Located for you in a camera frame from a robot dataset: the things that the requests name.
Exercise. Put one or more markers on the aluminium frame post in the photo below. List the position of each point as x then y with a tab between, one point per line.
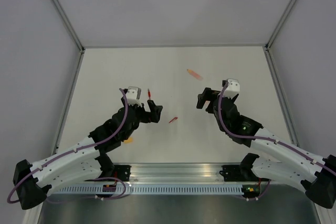
284	16
69	27

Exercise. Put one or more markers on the right aluminium frame post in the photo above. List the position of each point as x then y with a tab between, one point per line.
284	16

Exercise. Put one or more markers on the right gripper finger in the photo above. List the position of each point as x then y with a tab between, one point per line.
209	95
201	99

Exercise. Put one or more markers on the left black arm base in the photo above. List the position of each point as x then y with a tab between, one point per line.
115	172

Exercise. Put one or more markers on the white slotted cable duct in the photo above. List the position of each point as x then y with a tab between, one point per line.
143	189

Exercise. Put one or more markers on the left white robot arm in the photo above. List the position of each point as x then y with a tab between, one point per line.
86	160

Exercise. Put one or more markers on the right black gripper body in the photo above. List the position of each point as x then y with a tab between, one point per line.
230	99

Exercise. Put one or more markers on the orange highlighter pen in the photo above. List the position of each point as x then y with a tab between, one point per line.
194	74

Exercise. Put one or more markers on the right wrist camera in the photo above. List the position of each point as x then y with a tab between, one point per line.
232	88

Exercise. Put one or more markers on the left aluminium frame post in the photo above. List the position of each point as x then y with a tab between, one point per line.
69	27

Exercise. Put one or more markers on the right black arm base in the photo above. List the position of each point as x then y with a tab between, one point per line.
236	171

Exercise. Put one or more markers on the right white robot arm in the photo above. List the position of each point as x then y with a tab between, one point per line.
252	134

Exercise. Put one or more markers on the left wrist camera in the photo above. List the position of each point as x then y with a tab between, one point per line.
133	95

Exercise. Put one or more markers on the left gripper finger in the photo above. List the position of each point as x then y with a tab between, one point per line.
152	106
155	117

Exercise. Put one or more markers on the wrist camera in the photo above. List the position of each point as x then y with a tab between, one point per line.
232	88
133	95

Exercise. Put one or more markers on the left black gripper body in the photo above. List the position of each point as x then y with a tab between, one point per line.
142	116

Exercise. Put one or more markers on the aluminium mounting rail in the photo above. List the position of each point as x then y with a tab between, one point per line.
194	173

